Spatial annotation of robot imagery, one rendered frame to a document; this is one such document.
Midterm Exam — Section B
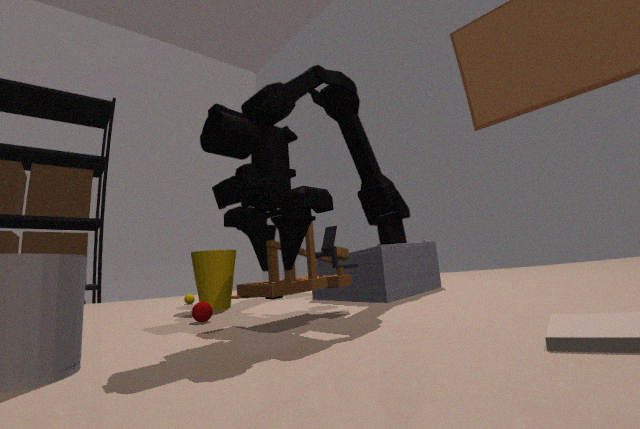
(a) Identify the red ball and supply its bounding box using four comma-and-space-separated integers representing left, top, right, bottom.
192, 301, 212, 322

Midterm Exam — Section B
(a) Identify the grey cylinder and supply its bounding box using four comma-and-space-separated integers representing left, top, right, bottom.
0, 253, 88, 393

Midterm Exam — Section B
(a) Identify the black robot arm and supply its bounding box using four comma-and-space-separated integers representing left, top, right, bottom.
200, 65, 410, 245

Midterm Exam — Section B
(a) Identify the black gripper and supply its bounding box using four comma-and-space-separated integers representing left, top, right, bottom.
224, 158, 333, 272

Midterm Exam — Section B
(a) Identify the yellow tapered cup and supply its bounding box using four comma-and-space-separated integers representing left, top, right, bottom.
191, 249, 237, 311

